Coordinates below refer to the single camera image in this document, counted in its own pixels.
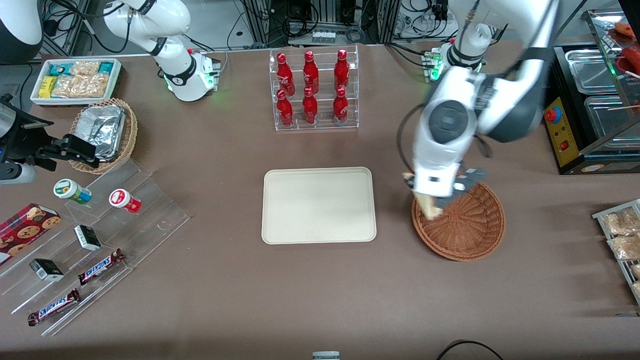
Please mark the cream plastic tray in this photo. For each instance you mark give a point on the cream plastic tray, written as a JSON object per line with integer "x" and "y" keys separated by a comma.
{"x": 320, "y": 205}

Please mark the yellow snack pack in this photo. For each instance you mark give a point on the yellow snack pack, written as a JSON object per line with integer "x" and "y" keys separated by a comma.
{"x": 48, "y": 86}

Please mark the clear bag of crackers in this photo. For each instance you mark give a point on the clear bag of crackers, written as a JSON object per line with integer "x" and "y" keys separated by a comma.
{"x": 637, "y": 289}
{"x": 636, "y": 271}
{"x": 620, "y": 222}
{"x": 625, "y": 247}

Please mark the wooden skewer stick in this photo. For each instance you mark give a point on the wooden skewer stick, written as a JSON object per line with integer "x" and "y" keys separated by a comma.
{"x": 625, "y": 106}

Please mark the small black box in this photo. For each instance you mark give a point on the small black box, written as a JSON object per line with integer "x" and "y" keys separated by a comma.
{"x": 87, "y": 237}
{"x": 46, "y": 270}

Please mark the brown wicker basket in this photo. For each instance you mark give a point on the brown wicker basket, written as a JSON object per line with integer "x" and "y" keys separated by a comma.
{"x": 470, "y": 235}

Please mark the white plastic snack bin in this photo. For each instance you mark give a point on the white plastic snack bin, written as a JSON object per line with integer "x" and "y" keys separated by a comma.
{"x": 37, "y": 100}

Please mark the tan wicker basket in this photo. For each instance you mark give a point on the tan wicker basket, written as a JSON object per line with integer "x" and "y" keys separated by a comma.
{"x": 130, "y": 135}

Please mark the red cookie box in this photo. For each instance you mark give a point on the red cookie box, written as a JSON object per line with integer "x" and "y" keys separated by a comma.
{"x": 25, "y": 227}

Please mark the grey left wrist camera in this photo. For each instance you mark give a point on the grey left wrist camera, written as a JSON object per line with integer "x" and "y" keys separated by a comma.
{"x": 470, "y": 179}

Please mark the tray of packaged pastries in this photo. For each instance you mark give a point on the tray of packaged pastries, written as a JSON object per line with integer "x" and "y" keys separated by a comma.
{"x": 600, "y": 216}

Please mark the steel warmer pan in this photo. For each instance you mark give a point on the steel warmer pan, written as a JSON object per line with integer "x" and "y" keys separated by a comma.
{"x": 587, "y": 70}
{"x": 607, "y": 117}

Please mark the grey white cylinder top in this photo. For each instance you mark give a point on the grey white cylinder top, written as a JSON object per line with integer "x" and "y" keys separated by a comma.
{"x": 326, "y": 355}

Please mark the clear acrylic bottle rack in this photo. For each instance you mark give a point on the clear acrylic bottle rack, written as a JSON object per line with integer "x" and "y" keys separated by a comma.
{"x": 350, "y": 90}

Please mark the red lid white cup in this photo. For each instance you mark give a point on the red lid white cup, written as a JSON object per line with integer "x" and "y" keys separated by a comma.
{"x": 122, "y": 199}

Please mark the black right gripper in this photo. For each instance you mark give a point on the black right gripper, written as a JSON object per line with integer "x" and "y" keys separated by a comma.
{"x": 29, "y": 141}

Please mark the white power strip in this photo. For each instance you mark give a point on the white power strip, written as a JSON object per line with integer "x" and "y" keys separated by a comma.
{"x": 422, "y": 20}
{"x": 324, "y": 37}

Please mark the black food warmer cabinet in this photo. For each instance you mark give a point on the black food warmer cabinet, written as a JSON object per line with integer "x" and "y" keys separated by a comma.
{"x": 562, "y": 132}

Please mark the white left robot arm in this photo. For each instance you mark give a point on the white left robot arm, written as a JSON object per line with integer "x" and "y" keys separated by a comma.
{"x": 445, "y": 120}

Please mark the red cola bottle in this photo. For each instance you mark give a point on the red cola bottle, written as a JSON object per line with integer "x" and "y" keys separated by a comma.
{"x": 310, "y": 70}
{"x": 310, "y": 106}
{"x": 341, "y": 67}
{"x": 285, "y": 109}
{"x": 285, "y": 70}
{"x": 340, "y": 106}

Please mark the teal snack pack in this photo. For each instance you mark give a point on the teal snack pack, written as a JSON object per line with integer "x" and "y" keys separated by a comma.
{"x": 106, "y": 67}
{"x": 60, "y": 69}

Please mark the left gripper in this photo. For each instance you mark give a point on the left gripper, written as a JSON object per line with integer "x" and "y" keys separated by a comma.
{"x": 409, "y": 183}

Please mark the green lid white cup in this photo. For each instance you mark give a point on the green lid white cup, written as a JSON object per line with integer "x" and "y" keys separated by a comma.
{"x": 70, "y": 190}

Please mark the snickers chocolate bar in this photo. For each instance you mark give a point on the snickers chocolate bar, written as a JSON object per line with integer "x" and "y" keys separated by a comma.
{"x": 100, "y": 267}
{"x": 54, "y": 307}

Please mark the clear bag of puffs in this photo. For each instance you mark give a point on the clear bag of puffs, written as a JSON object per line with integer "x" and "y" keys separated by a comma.
{"x": 82, "y": 86}
{"x": 85, "y": 67}

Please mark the clear acrylic stepped display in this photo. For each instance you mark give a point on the clear acrylic stepped display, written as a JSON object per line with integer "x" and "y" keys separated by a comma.
{"x": 150, "y": 220}

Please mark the foil food container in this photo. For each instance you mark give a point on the foil food container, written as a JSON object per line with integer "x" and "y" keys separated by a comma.
{"x": 102, "y": 130}

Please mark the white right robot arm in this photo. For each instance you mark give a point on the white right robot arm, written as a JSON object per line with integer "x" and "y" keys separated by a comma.
{"x": 170, "y": 20}

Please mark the sandwich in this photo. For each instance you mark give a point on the sandwich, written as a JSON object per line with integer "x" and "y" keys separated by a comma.
{"x": 429, "y": 207}

